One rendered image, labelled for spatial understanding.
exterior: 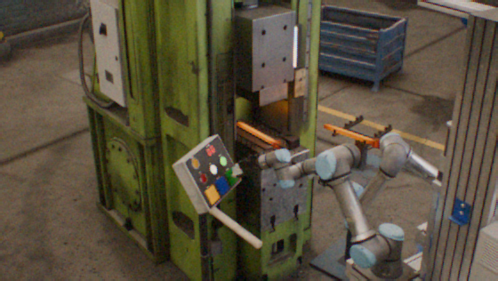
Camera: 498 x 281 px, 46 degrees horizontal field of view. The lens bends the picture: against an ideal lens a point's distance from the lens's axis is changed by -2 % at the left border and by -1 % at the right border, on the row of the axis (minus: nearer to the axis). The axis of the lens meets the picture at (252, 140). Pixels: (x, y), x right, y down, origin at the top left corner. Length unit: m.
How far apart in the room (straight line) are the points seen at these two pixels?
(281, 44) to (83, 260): 2.08
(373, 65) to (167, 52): 3.89
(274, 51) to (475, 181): 1.34
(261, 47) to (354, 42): 3.91
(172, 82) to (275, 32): 0.70
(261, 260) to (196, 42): 1.46
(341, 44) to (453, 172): 4.70
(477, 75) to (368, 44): 4.63
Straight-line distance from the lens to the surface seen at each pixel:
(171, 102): 3.60
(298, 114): 3.76
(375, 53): 6.95
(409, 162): 3.05
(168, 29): 3.45
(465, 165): 2.52
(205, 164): 3.02
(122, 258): 4.31
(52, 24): 9.36
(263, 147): 3.48
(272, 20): 3.21
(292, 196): 3.70
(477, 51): 2.36
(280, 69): 3.34
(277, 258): 3.96
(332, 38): 7.17
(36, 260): 4.45
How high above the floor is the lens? 2.59
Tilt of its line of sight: 27 degrees down
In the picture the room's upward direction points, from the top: straight up
